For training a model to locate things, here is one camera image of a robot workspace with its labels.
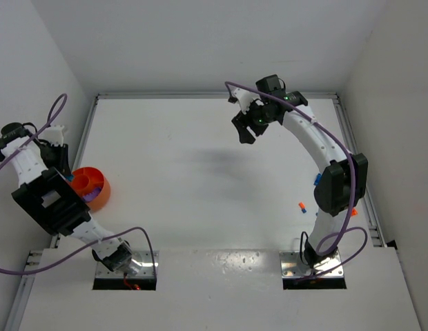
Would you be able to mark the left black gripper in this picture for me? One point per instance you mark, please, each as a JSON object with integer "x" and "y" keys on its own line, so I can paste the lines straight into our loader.
{"x": 62, "y": 158}

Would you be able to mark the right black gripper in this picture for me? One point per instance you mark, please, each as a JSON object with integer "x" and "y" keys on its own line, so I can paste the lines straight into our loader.
{"x": 244, "y": 121}

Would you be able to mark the purple lego brick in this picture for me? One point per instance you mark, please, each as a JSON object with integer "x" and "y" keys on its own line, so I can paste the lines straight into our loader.
{"x": 92, "y": 195}

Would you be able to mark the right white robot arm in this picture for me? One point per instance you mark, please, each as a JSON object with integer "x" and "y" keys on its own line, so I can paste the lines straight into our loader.
{"x": 343, "y": 174}

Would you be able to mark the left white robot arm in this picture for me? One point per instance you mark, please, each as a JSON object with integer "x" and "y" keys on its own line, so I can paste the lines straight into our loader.
{"x": 45, "y": 194}

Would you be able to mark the orange divided container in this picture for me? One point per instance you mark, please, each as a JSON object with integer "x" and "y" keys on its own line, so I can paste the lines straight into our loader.
{"x": 85, "y": 180}

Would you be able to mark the blue round lego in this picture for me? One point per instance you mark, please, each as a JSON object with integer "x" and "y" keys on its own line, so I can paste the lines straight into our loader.
{"x": 317, "y": 179}

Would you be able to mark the small orange blue lego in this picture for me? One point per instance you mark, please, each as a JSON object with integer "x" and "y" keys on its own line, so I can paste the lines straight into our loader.
{"x": 302, "y": 207}

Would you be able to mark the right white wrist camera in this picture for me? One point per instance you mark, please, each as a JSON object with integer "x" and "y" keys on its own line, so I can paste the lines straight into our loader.
{"x": 243, "y": 98}

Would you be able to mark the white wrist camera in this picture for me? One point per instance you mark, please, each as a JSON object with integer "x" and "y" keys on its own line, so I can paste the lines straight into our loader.
{"x": 54, "y": 135}
{"x": 243, "y": 98}

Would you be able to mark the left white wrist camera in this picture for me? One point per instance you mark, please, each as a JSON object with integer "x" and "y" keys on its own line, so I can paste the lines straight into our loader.
{"x": 54, "y": 135}

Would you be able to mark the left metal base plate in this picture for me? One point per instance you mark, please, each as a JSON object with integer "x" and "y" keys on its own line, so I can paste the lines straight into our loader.
{"x": 140, "y": 267}

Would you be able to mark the metal base plate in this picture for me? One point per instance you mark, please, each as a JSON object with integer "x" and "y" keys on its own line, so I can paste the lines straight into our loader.
{"x": 140, "y": 267}
{"x": 293, "y": 268}

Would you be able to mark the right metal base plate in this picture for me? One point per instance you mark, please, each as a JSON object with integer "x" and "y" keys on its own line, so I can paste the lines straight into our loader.
{"x": 293, "y": 268}

